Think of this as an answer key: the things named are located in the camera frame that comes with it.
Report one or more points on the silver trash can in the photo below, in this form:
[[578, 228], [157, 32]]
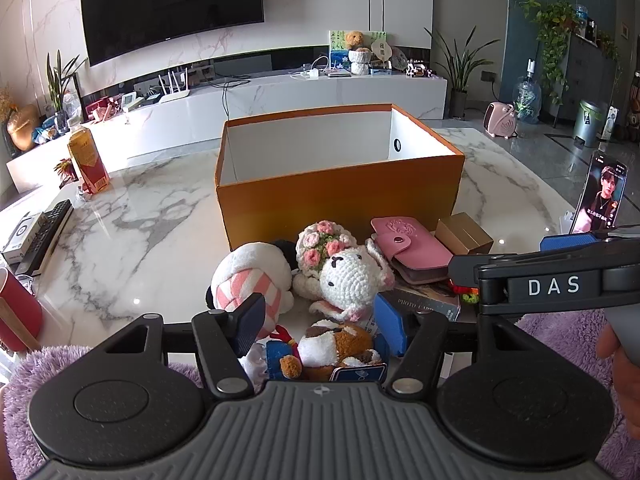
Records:
[[589, 122]]

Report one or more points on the black smartphone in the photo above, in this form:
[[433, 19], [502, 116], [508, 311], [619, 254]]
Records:
[[600, 192]]

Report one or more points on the pink leather wallet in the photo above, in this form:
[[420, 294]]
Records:
[[410, 245]]

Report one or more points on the golden round vase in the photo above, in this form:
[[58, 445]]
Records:
[[22, 127]]

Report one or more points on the white marble television cabinet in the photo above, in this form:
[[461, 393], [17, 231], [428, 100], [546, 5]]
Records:
[[300, 97]]

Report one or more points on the decorative plate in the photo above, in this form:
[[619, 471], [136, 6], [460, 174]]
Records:
[[399, 57]]

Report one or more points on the grey laptop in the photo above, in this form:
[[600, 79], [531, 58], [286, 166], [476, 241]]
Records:
[[339, 74]]

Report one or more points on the small gold cardboard box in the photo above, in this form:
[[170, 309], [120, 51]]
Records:
[[462, 235]]

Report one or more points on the small red decoration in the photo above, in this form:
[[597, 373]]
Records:
[[66, 170]]

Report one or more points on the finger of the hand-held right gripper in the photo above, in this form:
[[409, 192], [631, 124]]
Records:
[[570, 242], [462, 271]]

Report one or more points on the trailing ivy plant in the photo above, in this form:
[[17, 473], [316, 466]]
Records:
[[552, 35]]

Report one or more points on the pink fan heater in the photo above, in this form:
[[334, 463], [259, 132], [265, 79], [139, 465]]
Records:
[[500, 121]]

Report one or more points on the blue red plush bird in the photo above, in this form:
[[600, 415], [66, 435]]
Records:
[[280, 355]]

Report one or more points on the dark grey sideboard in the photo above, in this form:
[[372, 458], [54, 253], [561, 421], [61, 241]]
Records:
[[592, 75]]

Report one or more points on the brown white calico plush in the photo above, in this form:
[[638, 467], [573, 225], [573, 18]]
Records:
[[330, 347]]

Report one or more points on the black wall television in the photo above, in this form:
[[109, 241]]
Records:
[[170, 5]]

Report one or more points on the green plant in vase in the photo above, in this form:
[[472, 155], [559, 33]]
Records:
[[60, 85]]

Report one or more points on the white crochet sheep doll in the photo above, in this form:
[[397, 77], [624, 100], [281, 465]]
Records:
[[345, 272]]

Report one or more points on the person's right hand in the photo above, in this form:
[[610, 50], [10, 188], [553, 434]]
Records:
[[625, 385]]

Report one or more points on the black white cow figurine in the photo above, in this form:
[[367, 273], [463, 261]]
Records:
[[417, 70]]

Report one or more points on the red cup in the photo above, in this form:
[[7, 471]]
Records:
[[15, 315]]

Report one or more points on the white pink striped plush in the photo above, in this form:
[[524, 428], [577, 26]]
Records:
[[247, 272]]

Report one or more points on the blue green painting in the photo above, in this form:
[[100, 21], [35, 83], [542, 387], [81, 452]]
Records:
[[336, 52]]

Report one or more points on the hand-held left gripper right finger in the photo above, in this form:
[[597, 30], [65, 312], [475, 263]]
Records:
[[392, 325]]

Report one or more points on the white wifi router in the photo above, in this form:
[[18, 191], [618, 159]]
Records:
[[175, 95]]

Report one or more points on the pink gift boxes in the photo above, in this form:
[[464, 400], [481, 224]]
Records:
[[102, 110]]

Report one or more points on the amber liquor bottle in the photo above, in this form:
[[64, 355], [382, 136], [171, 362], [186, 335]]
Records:
[[89, 160]]

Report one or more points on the tall leafy potted plant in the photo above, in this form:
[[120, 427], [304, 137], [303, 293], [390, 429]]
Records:
[[460, 67]]

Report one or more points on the orange cardboard box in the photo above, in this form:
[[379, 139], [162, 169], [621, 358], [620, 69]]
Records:
[[340, 195]]

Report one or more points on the dark illustrated book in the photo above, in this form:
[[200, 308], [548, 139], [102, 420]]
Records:
[[430, 302]]

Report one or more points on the brown teddy bear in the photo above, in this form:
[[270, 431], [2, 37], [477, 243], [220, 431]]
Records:
[[355, 40]]

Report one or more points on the black remote control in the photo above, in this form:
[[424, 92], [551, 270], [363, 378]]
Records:
[[45, 235]]

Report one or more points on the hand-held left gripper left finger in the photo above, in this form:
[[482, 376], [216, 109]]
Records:
[[250, 322]]

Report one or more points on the blue water jug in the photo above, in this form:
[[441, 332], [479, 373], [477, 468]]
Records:
[[527, 100]]

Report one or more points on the round paper fan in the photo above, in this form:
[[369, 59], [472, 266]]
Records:
[[380, 42]]

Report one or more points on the blue printed tag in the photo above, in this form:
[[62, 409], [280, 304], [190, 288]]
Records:
[[357, 374]]

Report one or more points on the white flat box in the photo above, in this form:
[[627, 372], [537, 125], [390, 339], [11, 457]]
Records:
[[20, 235]]

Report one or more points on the purple fluffy mat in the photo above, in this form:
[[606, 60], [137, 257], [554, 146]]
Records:
[[30, 375]]

